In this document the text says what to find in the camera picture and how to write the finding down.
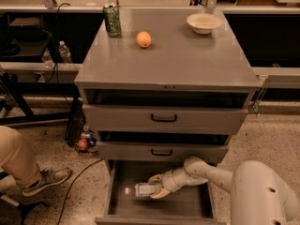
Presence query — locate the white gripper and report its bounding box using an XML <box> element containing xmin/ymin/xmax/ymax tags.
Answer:
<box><xmin>148</xmin><ymin>167</ymin><xmax>207</xmax><ymax>199</ymax></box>

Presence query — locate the clear plastic water bottle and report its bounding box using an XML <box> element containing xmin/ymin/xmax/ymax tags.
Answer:
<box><xmin>125</xmin><ymin>183</ymin><xmax>161</xmax><ymax>197</ymax></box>

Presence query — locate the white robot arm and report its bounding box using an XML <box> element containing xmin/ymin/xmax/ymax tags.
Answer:
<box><xmin>150</xmin><ymin>157</ymin><xmax>300</xmax><ymax>225</ymax></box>

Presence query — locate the grey middle drawer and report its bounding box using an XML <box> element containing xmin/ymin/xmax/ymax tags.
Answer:
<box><xmin>97</xmin><ymin>142</ymin><xmax>228</xmax><ymax>163</ymax></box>

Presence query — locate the grey open bottom drawer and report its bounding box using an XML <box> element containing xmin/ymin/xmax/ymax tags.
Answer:
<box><xmin>95</xmin><ymin>161</ymin><xmax>226</xmax><ymax>225</ymax></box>

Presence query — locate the grey top drawer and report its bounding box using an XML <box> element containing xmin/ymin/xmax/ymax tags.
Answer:
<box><xmin>83</xmin><ymin>105</ymin><xmax>248</xmax><ymax>135</ymax></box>

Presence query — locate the grey metal drawer cabinet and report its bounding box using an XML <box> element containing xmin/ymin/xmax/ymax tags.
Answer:
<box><xmin>74</xmin><ymin>7</ymin><xmax>263</xmax><ymax>173</ymax></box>

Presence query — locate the clear bottle on shelf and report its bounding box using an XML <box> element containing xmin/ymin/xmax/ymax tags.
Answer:
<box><xmin>58</xmin><ymin>41</ymin><xmax>72</xmax><ymax>64</ymax></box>
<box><xmin>41</xmin><ymin>49</ymin><xmax>54</xmax><ymax>69</ymax></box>

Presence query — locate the blue item on floor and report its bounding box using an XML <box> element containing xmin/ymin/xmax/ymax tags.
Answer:
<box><xmin>87</xmin><ymin>136</ymin><xmax>97</xmax><ymax>147</ymax></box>

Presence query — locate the red apple on floor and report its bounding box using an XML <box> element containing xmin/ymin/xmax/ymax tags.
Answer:
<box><xmin>77</xmin><ymin>139</ymin><xmax>89</xmax><ymax>151</ymax></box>

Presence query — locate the grey sneaker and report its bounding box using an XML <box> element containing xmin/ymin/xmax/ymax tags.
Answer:
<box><xmin>22</xmin><ymin>168</ymin><xmax>71</xmax><ymax>197</ymax></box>

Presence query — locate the beige trouser leg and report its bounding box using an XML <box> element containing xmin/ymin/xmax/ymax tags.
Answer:
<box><xmin>0</xmin><ymin>126</ymin><xmax>41</xmax><ymax>188</ymax></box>

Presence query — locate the orange fruit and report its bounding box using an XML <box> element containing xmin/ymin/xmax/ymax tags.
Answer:
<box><xmin>136</xmin><ymin>31</ymin><xmax>152</xmax><ymax>48</ymax></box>

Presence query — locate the black chair base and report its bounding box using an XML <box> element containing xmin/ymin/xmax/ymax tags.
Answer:
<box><xmin>0</xmin><ymin>172</ymin><xmax>51</xmax><ymax>225</ymax></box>

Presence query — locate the white bowl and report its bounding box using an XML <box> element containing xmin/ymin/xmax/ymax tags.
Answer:
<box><xmin>187</xmin><ymin>13</ymin><xmax>221</xmax><ymax>35</ymax></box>

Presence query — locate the green soda can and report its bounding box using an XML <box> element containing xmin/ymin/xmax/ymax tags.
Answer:
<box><xmin>103</xmin><ymin>3</ymin><xmax>121</xmax><ymax>37</ymax></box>

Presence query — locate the black floor cable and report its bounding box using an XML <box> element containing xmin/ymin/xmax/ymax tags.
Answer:
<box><xmin>55</xmin><ymin>158</ymin><xmax>104</xmax><ymax>225</ymax></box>

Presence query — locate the black table frame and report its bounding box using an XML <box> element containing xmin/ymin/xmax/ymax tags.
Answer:
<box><xmin>0</xmin><ymin>68</ymin><xmax>83</xmax><ymax>127</ymax></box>

